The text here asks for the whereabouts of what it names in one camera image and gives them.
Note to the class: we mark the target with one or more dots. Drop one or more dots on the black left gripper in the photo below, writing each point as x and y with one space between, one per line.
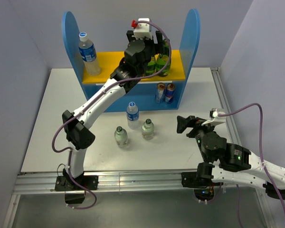
156 48

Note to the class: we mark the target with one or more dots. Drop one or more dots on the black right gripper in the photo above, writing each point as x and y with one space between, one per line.
190 121

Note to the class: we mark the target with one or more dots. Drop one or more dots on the green Perrier glass bottle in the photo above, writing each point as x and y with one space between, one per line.
162 60

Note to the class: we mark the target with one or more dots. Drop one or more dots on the green glass bottle red label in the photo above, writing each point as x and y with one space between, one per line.
151 67

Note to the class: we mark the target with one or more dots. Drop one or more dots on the plastic water bottle blue label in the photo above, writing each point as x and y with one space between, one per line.
132 114

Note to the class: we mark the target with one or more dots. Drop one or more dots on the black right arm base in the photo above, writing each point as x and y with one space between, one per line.
205 191

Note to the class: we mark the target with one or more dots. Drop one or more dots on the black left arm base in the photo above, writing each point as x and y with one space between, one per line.
77 189

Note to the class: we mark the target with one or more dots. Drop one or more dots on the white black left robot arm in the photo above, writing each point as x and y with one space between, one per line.
124 78

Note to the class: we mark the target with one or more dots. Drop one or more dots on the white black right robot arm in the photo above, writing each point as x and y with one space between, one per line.
225 162

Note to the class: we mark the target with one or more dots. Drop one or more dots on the blue and yellow shelf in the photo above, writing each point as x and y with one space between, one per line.
143 94

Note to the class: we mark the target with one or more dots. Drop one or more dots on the clear Chang glass bottle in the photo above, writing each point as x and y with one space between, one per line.
148 129
121 136

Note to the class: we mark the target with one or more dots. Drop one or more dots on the silver blue energy drink can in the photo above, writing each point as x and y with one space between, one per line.
160 92

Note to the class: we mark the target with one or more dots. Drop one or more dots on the blue silver Red Bull can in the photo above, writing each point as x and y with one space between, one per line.
169 92

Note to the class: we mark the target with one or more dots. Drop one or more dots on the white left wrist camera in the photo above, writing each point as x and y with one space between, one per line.
142 30

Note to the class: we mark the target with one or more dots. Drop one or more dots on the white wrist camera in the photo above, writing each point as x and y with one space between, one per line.
142 30
215 119

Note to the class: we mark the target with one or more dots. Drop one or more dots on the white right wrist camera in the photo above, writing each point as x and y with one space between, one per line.
215 119

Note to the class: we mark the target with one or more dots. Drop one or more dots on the aluminium side rail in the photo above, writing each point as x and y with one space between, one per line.
231 126

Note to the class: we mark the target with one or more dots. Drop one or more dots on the aluminium front rail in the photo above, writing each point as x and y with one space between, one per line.
111 181

